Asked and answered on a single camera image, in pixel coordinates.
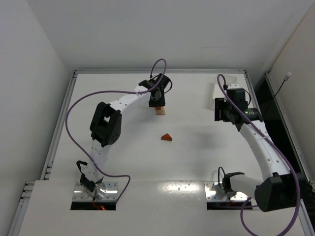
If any black cable with white plug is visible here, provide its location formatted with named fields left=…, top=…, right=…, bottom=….
left=267, top=72, right=292, bottom=109

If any red wire under table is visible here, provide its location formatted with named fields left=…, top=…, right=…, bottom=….
left=92, top=199, right=106, bottom=211

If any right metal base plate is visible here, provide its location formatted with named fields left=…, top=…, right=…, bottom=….
left=204, top=181, right=249, bottom=203

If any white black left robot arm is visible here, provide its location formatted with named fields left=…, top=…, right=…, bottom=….
left=74, top=73, right=173, bottom=194

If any aluminium table frame rail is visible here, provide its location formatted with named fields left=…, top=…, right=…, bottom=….
left=7, top=68, right=315, bottom=236

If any white perforated box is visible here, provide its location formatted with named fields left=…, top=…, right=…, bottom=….
left=208, top=74, right=237, bottom=110

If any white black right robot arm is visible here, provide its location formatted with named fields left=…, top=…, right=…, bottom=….
left=215, top=85, right=304, bottom=212

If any metal base plate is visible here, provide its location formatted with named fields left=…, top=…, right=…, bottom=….
left=204, top=181, right=249, bottom=203
left=72, top=181, right=118, bottom=202

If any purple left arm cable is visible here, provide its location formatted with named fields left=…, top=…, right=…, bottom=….
left=65, top=58, right=169, bottom=205

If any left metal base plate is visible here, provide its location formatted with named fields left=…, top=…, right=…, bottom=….
left=72, top=181, right=118, bottom=202

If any red-brown triangle wood block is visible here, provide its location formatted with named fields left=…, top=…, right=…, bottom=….
left=161, top=133, right=173, bottom=142

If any long light wood block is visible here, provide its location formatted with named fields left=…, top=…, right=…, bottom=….
left=156, top=110, right=165, bottom=116

